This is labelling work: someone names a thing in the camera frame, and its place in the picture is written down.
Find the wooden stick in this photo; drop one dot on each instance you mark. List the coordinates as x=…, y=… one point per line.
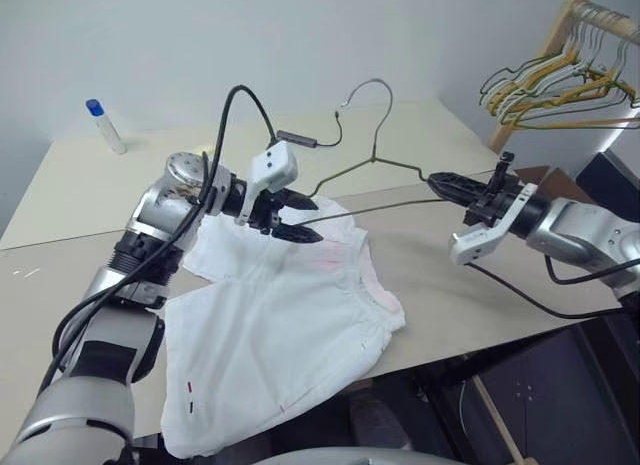
x=492, y=410

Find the brown cardboard box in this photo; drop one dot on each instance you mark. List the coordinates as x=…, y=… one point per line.
x=545, y=175

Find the white shorts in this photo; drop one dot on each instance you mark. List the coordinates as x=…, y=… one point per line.
x=270, y=335

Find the clear bottle with blue cap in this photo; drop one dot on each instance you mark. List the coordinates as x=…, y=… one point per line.
x=107, y=130

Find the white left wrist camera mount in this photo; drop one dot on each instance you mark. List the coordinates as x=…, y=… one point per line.
x=272, y=170

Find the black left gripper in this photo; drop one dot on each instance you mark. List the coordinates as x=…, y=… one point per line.
x=265, y=212

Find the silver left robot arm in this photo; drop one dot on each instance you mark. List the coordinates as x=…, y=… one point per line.
x=100, y=335

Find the black cabinet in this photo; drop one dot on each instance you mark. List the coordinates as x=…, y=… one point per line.
x=575, y=385

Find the grey robot torso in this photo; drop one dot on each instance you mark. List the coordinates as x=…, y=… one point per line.
x=350, y=457

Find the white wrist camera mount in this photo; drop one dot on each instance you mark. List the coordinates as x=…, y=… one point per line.
x=475, y=242
x=272, y=170

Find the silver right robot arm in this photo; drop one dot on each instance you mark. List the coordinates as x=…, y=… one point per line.
x=575, y=230

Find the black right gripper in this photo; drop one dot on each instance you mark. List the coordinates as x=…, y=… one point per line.
x=492, y=205

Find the wooden clothes rack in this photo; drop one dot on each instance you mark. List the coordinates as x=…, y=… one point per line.
x=557, y=35

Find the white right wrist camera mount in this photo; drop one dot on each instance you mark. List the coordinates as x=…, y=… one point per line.
x=475, y=242

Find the dark rounded shape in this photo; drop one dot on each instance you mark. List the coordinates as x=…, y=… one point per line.
x=380, y=422

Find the black case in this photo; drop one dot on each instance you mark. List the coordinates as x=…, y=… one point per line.
x=610, y=180

